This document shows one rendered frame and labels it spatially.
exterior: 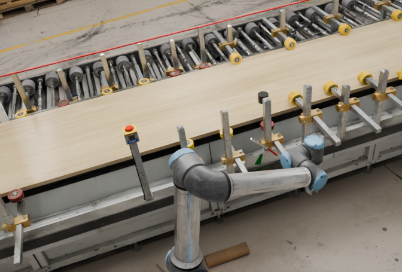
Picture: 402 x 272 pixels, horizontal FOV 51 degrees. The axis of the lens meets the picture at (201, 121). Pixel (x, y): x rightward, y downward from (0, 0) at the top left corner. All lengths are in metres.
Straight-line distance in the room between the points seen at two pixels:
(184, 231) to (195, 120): 1.02
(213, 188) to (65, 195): 1.35
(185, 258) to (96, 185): 0.93
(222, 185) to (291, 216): 1.75
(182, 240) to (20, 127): 1.62
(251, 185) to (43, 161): 1.47
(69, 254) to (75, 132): 0.86
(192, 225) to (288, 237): 1.43
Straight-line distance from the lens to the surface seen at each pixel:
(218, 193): 1.52
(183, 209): 1.71
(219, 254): 2.95
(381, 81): 2.70
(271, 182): 1.68
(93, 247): 3.09
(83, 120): 2.91
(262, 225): 3.17
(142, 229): 3.06
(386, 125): 2.95
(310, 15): 4.06
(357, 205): 3.35
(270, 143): 2.50
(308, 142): 1.99
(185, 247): 1.87
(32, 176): 2.62
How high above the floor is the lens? 2.50
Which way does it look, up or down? 37 degrees down
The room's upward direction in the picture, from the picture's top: 9 degrees counter-clockwise
